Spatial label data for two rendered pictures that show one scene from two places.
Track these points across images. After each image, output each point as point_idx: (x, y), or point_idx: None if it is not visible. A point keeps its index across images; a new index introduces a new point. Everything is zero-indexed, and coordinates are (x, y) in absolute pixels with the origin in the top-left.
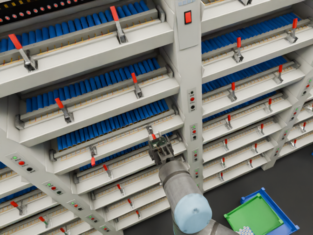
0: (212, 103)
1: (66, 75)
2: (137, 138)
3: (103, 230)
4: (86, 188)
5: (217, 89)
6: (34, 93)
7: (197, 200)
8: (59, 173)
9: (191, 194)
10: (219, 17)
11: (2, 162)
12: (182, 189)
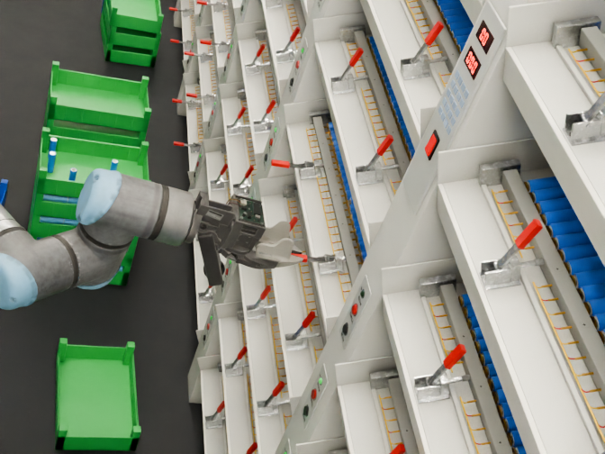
0: (372, 422)
1: (373, 34)
2: (315, 242)
3: (208, 322)
4: (267, 210)
5: (411, 435)
6: None
7: (108, 186)
8: (287, 136)
9: (119, 183)
10: (450, 220)
11: (301, 40)
12: (132, 182)
